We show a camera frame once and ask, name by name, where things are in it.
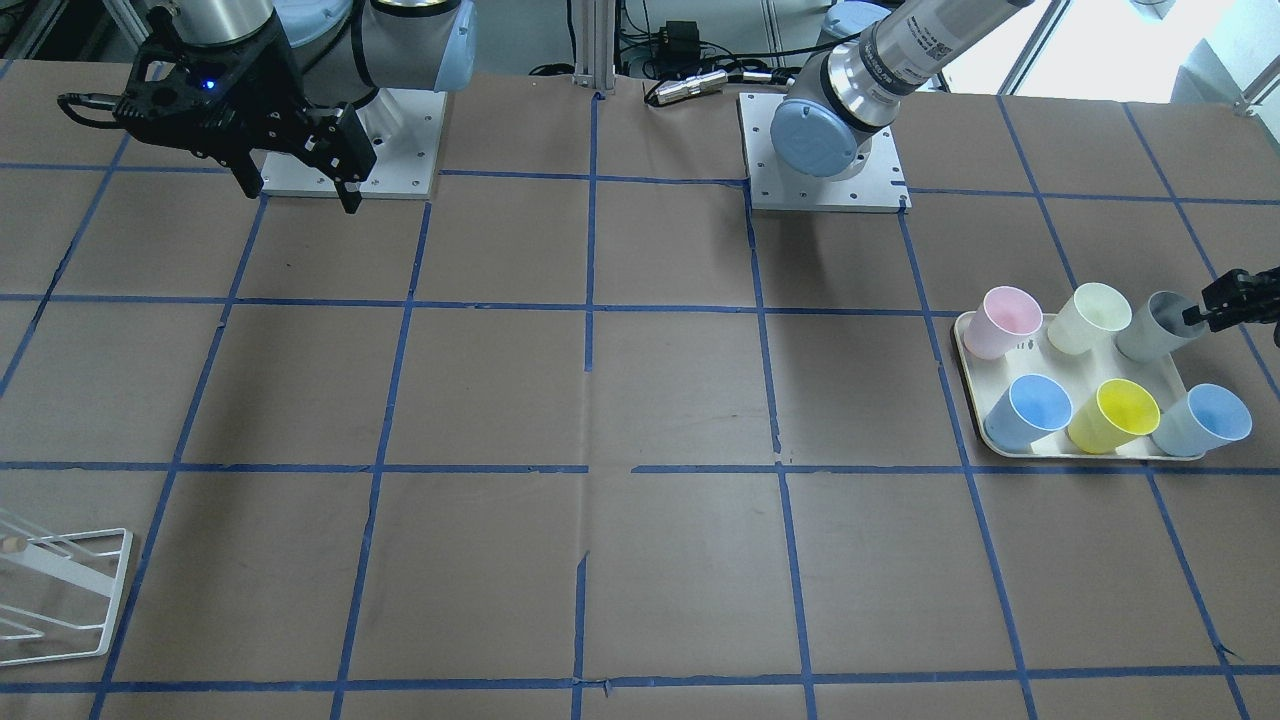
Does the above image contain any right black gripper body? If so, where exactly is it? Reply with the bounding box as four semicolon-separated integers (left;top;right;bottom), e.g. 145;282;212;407
111;10;326;176

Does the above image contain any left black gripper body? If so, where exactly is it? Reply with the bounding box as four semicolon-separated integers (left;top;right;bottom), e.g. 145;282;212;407
1235;266;1279;346

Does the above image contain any grey plastic cup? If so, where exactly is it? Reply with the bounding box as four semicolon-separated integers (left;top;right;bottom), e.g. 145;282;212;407
1114;290;1210;364

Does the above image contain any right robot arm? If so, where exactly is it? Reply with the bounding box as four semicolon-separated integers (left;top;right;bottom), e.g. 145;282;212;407
101;1;477;214

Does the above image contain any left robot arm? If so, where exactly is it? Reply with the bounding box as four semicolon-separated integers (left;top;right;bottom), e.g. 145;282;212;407
740;1;1024;214

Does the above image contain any light blue corner cup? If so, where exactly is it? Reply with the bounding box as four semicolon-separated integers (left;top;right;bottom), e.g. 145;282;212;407
1149;383;1254;457

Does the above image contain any pale green plastic cup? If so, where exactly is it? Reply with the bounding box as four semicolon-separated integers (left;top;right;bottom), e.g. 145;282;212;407
1047;282;1133;356

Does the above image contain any yellow plastic cup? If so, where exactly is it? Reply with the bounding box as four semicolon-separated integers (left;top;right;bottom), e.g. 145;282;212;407
1066;378;1162;455

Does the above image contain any light blue inner cup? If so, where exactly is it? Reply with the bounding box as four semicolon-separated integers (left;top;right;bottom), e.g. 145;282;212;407
983;373;1074;452

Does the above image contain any pink plastic cup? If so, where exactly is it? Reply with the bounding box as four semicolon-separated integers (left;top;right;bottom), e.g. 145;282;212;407
963;286;1044;360

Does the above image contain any cream plastic tray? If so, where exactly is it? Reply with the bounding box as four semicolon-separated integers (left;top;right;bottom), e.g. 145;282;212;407
951;311;1204;461

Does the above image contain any black power adapter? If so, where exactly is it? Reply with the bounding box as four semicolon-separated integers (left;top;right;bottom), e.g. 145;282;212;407
658;20;700;47

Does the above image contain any silver cylindrical connector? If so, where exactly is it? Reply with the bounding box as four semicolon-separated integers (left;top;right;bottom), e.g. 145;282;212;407
643;69;730;108

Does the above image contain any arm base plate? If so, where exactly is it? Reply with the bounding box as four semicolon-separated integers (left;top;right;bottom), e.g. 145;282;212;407
261;88;451;200
739;94;911;213

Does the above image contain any aluminium frame post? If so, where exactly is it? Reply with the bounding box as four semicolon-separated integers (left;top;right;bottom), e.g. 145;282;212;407
570;0;617;99

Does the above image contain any white wire rack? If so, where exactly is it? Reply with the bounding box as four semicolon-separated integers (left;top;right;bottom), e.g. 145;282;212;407
1;509;134;667

